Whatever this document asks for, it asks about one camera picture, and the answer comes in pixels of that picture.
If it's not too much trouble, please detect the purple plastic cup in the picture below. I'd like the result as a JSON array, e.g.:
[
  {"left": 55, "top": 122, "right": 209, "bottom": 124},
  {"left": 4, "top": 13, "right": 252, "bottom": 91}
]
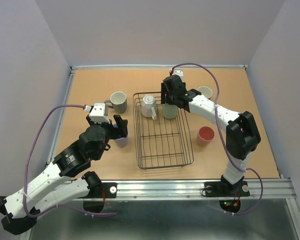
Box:
[{"left": 114, "top": 137, "right": 129, "bottom": 148}]

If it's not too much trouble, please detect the green plastic cup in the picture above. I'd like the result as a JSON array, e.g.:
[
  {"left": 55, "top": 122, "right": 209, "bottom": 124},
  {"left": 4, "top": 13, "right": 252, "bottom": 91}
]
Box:
[{"left": 162, "top": 103, "right": 178, "bottom": 119}]

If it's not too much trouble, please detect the white faceted mug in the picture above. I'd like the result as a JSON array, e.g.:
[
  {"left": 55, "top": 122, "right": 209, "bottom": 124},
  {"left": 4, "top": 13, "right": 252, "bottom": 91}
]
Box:
[{"left": 141, "top": 94, "right": 158, "bottom": 121}]

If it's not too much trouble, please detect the grey mug white inside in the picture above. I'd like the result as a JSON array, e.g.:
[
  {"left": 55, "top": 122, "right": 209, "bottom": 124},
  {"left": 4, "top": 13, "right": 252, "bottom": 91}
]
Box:
[{"left": 104, "top": 91, "right": 128, "bottom": 114}]

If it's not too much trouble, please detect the red plastic cup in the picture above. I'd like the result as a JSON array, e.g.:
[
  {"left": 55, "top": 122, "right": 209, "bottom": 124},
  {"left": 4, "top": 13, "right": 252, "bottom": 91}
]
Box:
[{"left": 196, "top": 126, "right": 215, "bottom": 147}]

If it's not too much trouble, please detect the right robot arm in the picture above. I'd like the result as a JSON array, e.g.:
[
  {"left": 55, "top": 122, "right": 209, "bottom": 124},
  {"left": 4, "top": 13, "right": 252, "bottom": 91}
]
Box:
[{"left": 161, "top": 74, "right": 261, "bottom": 195}]

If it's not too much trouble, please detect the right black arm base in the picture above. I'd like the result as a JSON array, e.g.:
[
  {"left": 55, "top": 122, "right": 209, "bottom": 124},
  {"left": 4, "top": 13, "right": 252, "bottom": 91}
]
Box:
[{"left": 203, "top": 181, "right": 250, "bottom": 198}]

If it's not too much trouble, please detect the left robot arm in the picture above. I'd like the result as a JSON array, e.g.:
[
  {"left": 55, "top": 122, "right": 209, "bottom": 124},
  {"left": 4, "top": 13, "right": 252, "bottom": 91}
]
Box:
[{"left": 0, "top": 114, "right": 128, "bottom": 235}]

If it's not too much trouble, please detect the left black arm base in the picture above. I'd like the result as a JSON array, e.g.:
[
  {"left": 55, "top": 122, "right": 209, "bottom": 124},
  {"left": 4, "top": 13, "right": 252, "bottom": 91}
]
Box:
[{"left": 87, "top": 182, "right": 118, "bottom": 199}]

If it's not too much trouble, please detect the black mug white inside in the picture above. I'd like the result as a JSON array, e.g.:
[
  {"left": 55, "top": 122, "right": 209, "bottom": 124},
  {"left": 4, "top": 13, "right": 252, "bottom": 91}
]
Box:
[{"left": 197, "top": 86, "right": 213, "bottom": 99}]

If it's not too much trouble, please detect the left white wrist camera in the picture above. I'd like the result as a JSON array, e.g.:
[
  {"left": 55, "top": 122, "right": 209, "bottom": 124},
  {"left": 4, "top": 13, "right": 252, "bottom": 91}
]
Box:
[{"left": 89, "top": 103, "right": 110, "bottom": 123}]

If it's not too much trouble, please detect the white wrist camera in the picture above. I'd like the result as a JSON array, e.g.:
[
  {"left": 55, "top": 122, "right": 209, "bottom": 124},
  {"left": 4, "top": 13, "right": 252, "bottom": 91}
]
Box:
[
  {"left": 89, "top": 103, "right": 110, "bottom": 123},
  {"left": 172, "top": 69, "right": 184, "bottom": 82}
]

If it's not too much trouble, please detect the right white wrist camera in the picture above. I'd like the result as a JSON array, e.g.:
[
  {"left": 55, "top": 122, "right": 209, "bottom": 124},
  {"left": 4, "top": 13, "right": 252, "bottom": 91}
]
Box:
[{"left": 172, "top": 69, "right": 184, "bottom": 82}]

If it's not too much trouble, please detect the black wire dish rack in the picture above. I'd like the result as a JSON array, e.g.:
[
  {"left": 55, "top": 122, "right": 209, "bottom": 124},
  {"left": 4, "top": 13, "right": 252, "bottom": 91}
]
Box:
[{"left": 133, "top": 91, "right": 194, "bottom": 170}]

